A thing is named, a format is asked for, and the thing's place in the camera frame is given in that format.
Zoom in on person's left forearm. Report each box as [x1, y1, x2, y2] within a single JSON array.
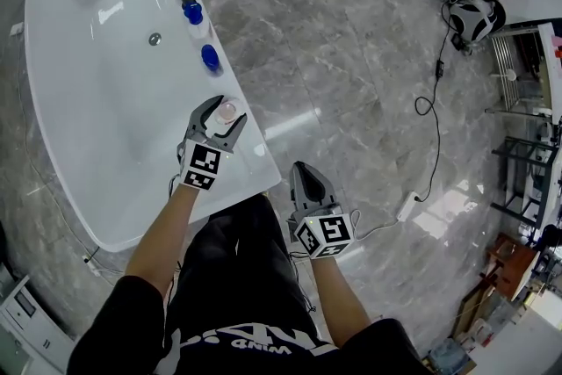
[[124, 177, 204, 309]]

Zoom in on clear pink bottle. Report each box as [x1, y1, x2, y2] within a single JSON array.
[[215, 96, 243, 127]]

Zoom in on black power cable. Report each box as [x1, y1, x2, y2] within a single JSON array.
[[414, 2, 454, 204]]

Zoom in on person's black shorts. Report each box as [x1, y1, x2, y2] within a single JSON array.
[[165, 192, 318, 346]]

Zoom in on white power strip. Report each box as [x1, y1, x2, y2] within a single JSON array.
[[395, 191, 419, 222]]

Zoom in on small blue cap bottle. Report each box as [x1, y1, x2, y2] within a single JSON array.
[[200, 43, 225, 78]]

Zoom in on white floor plug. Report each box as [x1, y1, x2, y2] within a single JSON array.
[[82, 252, 103, 277]]

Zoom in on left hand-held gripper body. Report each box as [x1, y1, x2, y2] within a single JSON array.
[[176, 126, 234, 192]]

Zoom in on clear water jug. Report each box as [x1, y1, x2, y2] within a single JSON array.
[[426, 337, 479, 375]]

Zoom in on black metal frame shelf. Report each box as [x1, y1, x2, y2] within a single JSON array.
[[490, 134, 562, 230]]

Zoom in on white and black headset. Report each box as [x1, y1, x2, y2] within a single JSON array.
[[442, 0, 507, 46]]

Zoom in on person's black printed t-shirt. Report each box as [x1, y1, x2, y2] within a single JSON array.
[[65, 274, 443, 375]]

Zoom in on white wire rack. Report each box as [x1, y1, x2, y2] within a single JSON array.
[[488, 24, 555, 112]]

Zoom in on person's right forearm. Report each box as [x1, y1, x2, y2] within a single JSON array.
[[306, 253, 375, 349]]

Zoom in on white bathtub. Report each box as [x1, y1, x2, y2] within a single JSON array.
[[24, 0, 283, 254]]

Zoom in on large blue cap bottle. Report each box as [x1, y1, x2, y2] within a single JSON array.
[[181, 0, 208, 38]]

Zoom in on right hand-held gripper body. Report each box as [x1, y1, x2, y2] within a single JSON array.
[[286, 200, 357, 262]]

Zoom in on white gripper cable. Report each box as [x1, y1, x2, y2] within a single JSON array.
[[349, 208, 401, 242]]

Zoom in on brown wooden stool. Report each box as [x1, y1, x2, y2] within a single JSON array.
[[479, 232, 537, 302]]

